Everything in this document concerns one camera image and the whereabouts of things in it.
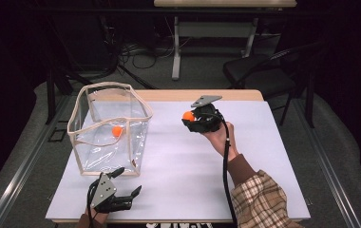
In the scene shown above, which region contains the hand-held gripper cable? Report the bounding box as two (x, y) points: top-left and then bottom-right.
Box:
(85, 180), (102, 228)
(200, 111), (239, 228)

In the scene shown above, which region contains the orange ball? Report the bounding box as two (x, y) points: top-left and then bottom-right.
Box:
(111, 125), (124, 138)
(181, 110), (197, 123)

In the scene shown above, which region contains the bundle of floor cables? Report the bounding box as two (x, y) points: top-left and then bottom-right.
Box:
(118, 39), (178, 70)

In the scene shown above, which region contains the person's right hand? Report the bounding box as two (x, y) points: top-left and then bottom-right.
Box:
(201, 121), (240, 162)

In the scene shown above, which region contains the right hand-held gripper cable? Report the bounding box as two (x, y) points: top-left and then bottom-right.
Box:
(200, 111), (239, 228)

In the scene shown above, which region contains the white metal-frame desk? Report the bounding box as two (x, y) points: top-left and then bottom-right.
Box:
(153, 0), (297, 81)

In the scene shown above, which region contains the black metal stand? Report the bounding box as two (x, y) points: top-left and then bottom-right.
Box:
(44, 18), (86, 125)

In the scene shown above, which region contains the clear bag with beige trim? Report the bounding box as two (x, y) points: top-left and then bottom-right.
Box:
(66, 81), (154, 177)

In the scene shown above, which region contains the person's black-and-white patterned clothing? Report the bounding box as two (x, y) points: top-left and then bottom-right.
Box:
(144, 222), (215, 228)

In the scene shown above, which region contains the metal floor rail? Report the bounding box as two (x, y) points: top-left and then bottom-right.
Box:
(292, 98), (361, 228)
(0, 94), (72, 228)

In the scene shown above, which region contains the white table sheet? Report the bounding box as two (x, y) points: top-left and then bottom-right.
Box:
(45, 100), (312, 221)

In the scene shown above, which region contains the black folding chair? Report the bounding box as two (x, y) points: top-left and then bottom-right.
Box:
(221, 41), (329, 127)

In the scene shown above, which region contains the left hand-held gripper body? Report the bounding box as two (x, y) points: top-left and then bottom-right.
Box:
(87, 173), (136, 214)

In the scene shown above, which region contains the left hand-held gripper cable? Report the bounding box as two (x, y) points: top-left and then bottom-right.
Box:
(85, 180), (102, 228)

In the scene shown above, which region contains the wooden table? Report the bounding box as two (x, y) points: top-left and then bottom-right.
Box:
(50, 88), (304, 224)

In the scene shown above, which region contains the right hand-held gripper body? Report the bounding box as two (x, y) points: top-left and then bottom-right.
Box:
(190, 95), (226, 134)

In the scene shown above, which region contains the person's left hand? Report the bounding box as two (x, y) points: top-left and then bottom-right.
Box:
(85, 207), (110, 224)

